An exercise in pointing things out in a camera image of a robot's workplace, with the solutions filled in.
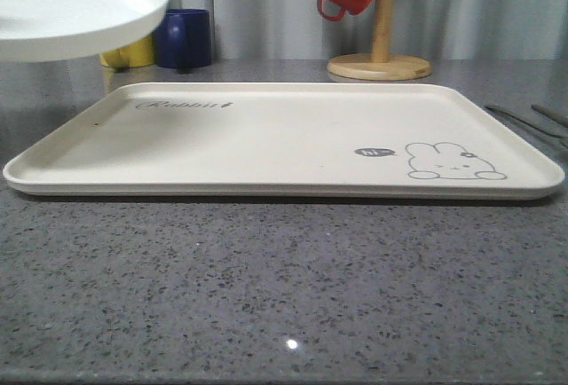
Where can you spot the white round plate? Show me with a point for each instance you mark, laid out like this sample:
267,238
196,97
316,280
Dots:
50,30

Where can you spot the wooden mug tree stand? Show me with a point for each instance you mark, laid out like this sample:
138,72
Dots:
380,64

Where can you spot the navy blue mug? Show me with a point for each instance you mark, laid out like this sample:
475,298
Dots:
183,39

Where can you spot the beige rabbit serving tray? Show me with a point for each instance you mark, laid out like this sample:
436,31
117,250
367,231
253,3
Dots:
293,139

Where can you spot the steel fork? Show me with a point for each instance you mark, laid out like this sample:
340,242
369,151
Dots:
551,114

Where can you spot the steel chopstick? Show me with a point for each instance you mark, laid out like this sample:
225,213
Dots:
503,111

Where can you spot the yellow mug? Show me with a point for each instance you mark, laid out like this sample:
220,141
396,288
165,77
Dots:
138,54

